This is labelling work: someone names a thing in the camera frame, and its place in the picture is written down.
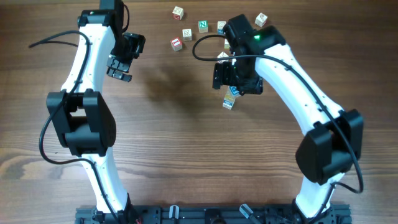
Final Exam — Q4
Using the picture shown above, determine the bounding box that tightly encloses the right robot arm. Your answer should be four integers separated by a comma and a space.
213, 15, 363, 223

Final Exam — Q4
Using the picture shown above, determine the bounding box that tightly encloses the red I block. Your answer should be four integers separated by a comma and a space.
170, 37, 183, 52

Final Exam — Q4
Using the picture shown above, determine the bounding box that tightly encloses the green N block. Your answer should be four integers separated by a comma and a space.
198, 20, 208, 33

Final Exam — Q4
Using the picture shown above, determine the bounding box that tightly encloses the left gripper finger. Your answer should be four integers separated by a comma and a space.
107, 55, 132, 73
106, 68, 132, 82

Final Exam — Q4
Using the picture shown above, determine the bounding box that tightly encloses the far right picture block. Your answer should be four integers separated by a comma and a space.
255, 12, 268, 27

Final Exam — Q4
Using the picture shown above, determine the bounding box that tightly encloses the yellow top block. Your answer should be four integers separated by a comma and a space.
224, 95, 235, 103

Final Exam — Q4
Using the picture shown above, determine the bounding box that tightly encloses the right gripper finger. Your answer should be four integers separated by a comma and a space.
238, 77, 263, 95
212, 62, 232, 90

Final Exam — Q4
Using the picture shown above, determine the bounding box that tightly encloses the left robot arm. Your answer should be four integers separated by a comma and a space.
39, 1, 146, 223

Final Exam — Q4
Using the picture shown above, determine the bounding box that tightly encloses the blue P block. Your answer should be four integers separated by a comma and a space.
228, 86, 240, 98

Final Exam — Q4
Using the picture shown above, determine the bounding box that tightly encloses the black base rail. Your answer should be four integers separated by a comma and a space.
75, 204, 353, 224

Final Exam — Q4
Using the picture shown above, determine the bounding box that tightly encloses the red six block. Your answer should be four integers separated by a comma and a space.
172, 6, 184, 21

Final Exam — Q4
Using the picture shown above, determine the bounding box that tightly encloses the yellow green picture block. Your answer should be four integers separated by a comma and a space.
224, 39, 230, 49

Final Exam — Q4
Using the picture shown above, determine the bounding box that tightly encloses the blue sided picture block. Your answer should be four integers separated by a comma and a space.
217, 21, 226, 35

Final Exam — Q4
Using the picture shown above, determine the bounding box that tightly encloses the red blue tilted block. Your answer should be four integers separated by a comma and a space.
217, 52, 229, 63

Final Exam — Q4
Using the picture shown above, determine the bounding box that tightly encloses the white picture block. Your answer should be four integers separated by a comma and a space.
182, 29, 192, 41

